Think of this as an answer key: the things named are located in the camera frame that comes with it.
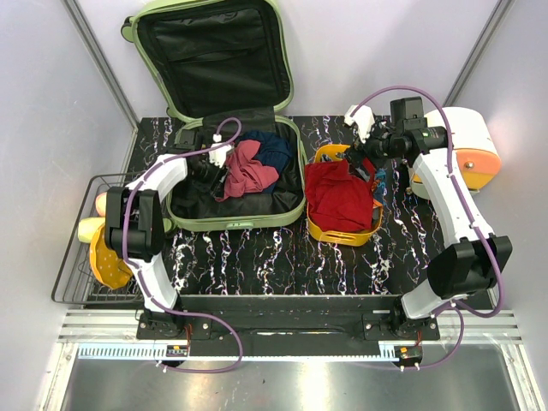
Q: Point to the orange plastic basket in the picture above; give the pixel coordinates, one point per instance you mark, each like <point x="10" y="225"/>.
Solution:
<point x="335" y="152"/>

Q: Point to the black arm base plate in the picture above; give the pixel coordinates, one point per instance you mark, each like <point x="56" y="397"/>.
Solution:
<point x="367" y="317"/>

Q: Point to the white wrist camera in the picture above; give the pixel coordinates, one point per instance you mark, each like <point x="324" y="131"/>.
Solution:
<point x="362" y="119"/>
<point x="220" y="152"/>

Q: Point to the colourful patterned shorts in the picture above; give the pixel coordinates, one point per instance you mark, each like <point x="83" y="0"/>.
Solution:
<point x="379" y="188"/>

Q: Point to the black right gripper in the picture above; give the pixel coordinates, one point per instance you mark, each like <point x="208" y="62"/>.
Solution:
<point x="355" y="157"/>

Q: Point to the aluminium rail frame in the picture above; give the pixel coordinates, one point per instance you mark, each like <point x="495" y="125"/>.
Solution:
<point x="99" y="365"/>

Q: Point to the yellow cup in basket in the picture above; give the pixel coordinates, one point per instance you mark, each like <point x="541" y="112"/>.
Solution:
<point x="88" y="227"/>

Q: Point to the black marble pattern mat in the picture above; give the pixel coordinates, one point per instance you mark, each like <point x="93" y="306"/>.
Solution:
<point x="288" y="261"/>

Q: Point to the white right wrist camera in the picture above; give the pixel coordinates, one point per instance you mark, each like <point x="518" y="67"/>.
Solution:
<point x="362" y="119"/>

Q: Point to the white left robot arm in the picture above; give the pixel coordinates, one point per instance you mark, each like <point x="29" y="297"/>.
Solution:
<point x="134" y="229"/>

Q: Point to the white orange drawer cabinet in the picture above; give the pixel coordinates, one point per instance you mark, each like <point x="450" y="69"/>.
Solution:
<point x="476" y="154"/>

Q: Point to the yellow dotted plate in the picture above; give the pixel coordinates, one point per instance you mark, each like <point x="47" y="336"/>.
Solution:
<point x="107" y="267"/>

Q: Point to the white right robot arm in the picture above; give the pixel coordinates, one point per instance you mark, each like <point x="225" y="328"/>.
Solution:
<point x="431" y="143"/>

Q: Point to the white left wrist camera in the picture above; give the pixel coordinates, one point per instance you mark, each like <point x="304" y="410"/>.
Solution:
<point x="220" y="152"/>

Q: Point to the red garment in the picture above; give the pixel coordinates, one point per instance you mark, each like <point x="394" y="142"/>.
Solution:
<point x="337" y="199"/>

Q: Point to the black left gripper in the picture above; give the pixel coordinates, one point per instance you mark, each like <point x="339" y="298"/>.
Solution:
<point x="220" y="175"/>

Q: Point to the navy blue garment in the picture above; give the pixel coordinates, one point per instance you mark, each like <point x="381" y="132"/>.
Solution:
<point x="274" y="151"/>

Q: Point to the green hard-shell suitcase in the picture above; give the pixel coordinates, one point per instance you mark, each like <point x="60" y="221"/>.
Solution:
<point x="223" y="66"/>

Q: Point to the black wire basket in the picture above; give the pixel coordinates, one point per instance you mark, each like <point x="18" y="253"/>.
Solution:
<point x="91" y="275"/>

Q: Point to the pink maroon garment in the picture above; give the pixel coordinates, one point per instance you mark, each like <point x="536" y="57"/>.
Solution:
<point x="246" y="175"/>

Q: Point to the pink cup in basket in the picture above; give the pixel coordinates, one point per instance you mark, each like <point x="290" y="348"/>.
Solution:
<point x="100" y="204"/>

